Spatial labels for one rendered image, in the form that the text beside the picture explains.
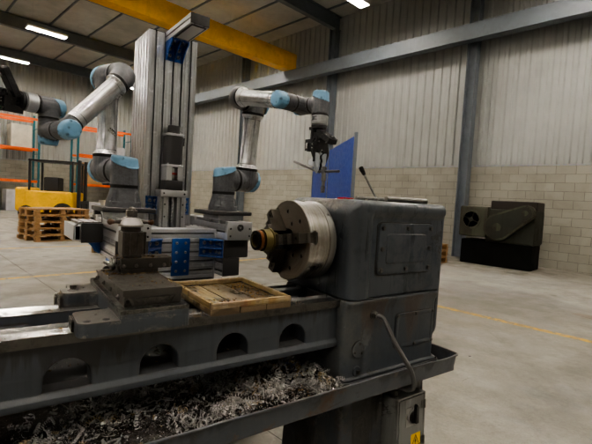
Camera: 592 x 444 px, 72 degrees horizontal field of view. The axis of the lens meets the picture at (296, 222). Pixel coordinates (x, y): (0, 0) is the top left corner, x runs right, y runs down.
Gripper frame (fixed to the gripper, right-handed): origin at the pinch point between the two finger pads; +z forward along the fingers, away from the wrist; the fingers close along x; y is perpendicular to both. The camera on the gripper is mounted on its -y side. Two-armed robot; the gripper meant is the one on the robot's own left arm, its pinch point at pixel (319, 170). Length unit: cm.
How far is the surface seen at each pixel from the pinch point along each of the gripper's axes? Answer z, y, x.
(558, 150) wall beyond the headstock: -138, 273, -943
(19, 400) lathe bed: 67, -25, 111
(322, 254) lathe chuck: 33.3, -27.1, 18.0
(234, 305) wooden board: 48, -29, 55
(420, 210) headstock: 14.8, -34.3, -29.0
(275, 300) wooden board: 48, -29, 40
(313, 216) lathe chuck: 19.5, -23.6, 21.0
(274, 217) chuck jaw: 21.2, -6.9, 27.2
